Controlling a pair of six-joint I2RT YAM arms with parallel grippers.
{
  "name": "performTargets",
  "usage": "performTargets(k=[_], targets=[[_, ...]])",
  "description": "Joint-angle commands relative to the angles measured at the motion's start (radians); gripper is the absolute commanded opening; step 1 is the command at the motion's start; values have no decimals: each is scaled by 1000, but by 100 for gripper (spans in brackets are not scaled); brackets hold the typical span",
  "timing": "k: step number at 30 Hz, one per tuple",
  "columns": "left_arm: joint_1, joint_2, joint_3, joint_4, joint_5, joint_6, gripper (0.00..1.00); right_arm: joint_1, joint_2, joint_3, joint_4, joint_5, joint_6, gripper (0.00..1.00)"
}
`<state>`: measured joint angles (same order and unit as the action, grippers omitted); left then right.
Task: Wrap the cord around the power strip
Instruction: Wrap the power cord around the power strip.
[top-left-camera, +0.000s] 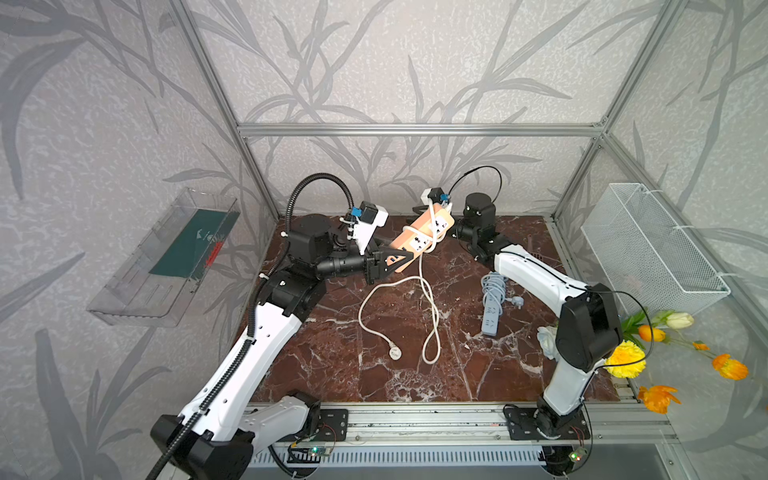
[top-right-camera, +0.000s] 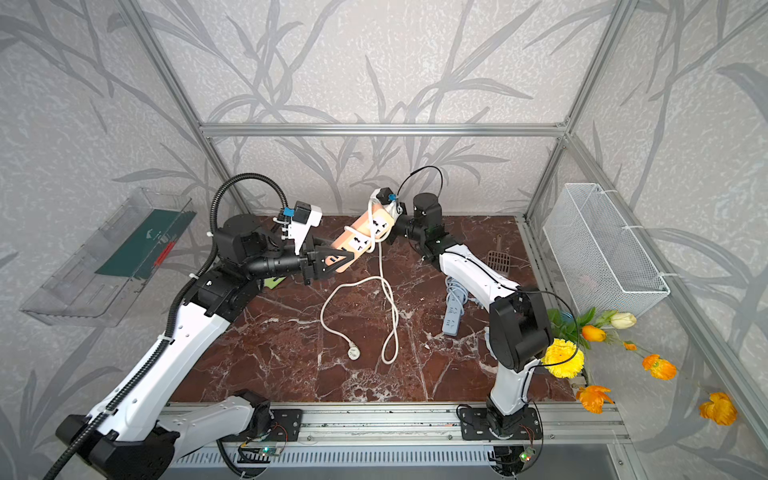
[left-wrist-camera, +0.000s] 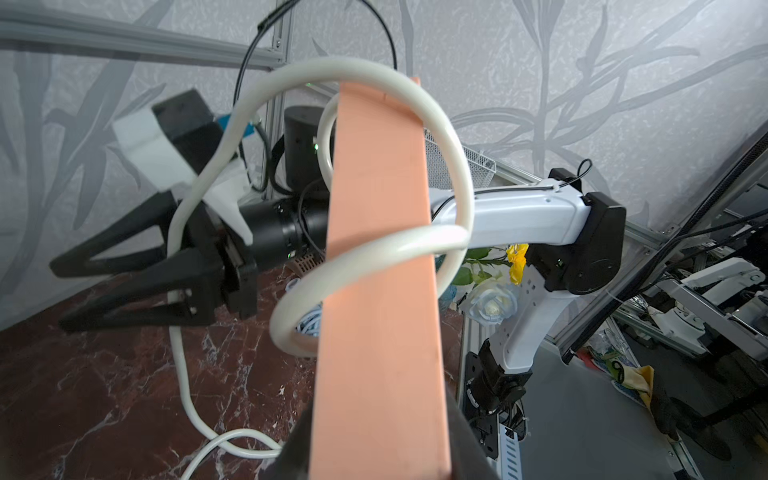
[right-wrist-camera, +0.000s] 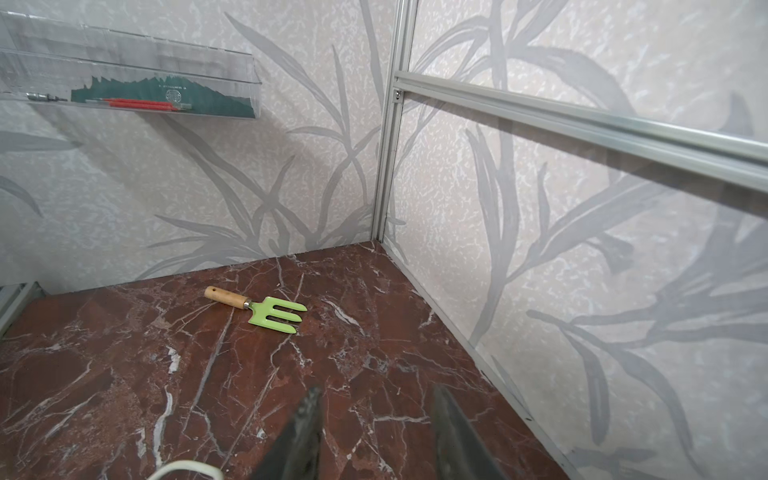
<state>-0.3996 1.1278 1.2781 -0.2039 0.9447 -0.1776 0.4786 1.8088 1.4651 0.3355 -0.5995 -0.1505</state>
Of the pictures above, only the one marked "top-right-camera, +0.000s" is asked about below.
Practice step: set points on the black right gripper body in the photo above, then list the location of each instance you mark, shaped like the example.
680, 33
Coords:
407, 228

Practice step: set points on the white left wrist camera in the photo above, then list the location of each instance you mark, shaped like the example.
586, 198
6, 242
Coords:
296, 222

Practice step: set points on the white wire mesh basket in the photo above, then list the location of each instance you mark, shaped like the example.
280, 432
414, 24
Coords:
602, 262

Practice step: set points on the light blue power strip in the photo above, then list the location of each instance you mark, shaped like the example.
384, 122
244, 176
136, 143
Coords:
456, 297

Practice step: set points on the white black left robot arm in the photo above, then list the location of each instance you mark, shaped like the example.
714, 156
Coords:
124, 436

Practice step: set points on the artificial flower bouquet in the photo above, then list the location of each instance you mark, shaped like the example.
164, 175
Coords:
650, 370

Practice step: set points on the green card in bin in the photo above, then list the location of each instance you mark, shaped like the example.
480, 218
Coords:
148, 245

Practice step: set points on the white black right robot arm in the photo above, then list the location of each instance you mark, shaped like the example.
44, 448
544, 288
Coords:
519, 331

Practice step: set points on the beige plastic litter scoop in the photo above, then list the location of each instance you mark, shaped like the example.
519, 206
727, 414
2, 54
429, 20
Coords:
499, 260

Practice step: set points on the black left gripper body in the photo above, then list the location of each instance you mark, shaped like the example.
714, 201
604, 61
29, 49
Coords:
276, 262

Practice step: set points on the clear plastic wall bin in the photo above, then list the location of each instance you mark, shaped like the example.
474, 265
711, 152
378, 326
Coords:
100, 282

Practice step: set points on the pink power strip block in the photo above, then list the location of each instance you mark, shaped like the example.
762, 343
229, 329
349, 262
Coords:
367, 231

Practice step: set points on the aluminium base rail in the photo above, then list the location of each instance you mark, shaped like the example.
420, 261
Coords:
449, 424

